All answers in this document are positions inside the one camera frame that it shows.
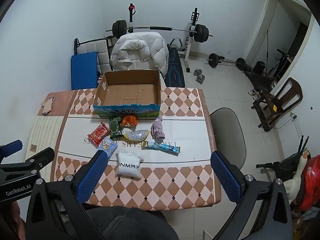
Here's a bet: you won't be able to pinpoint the red plastic bag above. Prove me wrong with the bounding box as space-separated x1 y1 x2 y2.
299 155 320 212

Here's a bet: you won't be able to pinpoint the cardboard box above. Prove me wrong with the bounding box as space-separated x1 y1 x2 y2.
93 69 162 117

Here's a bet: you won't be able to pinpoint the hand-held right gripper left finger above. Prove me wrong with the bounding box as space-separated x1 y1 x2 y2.
26 150 110 240

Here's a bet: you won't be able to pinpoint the beige round-backed chair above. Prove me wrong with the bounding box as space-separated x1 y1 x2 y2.
209 107 247 169

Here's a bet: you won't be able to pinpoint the black floor cable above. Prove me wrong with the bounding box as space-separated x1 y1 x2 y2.
274 110 298 130

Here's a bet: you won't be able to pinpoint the long blue packet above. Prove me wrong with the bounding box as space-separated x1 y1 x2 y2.
142 141 181 155

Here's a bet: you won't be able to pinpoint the beige padded panel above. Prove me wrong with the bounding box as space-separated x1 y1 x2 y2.
74 38 113 77

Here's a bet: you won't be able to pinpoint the white soft packet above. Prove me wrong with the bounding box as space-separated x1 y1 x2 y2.
116 151 143 179

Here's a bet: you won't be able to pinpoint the black speaker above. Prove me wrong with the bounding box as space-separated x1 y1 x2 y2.
252 61 266 74

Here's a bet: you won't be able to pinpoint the barbell with black plates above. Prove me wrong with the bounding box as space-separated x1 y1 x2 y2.
105 19 214 43

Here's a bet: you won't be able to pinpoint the red snack packet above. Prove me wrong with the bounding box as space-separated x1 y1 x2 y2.
86 122 111 145

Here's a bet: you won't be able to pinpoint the green snack packet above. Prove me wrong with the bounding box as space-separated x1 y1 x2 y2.
109 116 125 140

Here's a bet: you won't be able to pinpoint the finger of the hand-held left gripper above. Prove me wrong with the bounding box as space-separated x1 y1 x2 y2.
24 147 55 174
0 140 23 159

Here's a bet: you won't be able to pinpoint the light blue cartoon packet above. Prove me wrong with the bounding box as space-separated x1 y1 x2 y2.
96 138 118 159

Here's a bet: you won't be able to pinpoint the blue foam board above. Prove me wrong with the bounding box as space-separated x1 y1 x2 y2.
71 52 98 90

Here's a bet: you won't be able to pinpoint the black weight bench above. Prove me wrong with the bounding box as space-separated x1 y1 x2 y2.
166 38 186 88

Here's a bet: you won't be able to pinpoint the small barbell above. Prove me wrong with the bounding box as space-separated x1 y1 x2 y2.
206 53 247 70

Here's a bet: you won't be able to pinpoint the cream ribbed placemat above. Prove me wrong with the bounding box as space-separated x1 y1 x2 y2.
29 115 65 180

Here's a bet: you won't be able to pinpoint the pinkish grey sock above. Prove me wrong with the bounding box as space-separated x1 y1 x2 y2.
151 116 166 140

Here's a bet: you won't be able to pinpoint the white bench press rack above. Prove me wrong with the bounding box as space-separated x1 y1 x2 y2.
126 3 200 73

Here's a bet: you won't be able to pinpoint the dark wooden chair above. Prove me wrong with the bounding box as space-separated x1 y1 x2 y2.
251 77 303 132

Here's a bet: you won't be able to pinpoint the black router antennas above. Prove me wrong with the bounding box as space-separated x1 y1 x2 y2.
297 135 310 155

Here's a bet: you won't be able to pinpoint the white goose plush toy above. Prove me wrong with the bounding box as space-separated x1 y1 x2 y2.
284 149 312 204

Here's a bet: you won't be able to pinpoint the dark exercise equipment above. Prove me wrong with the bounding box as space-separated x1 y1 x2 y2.
269 49 295 80

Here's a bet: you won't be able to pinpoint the cardboard scrap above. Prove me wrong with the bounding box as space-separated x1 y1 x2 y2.
41 97 56 115

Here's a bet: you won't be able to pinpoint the orange snack packet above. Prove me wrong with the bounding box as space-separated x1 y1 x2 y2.
121 115 139 128

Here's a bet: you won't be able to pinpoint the white down jacket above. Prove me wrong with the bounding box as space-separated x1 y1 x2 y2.
110 32 169 77

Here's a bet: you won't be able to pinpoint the person's dark clothing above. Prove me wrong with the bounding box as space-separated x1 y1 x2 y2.
85 207 179 240

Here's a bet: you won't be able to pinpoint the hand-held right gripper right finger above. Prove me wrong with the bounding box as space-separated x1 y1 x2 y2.
210 151 293 240

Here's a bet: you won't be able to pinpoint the silver and yellow packet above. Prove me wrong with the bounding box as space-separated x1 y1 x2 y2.
124 129 150 142

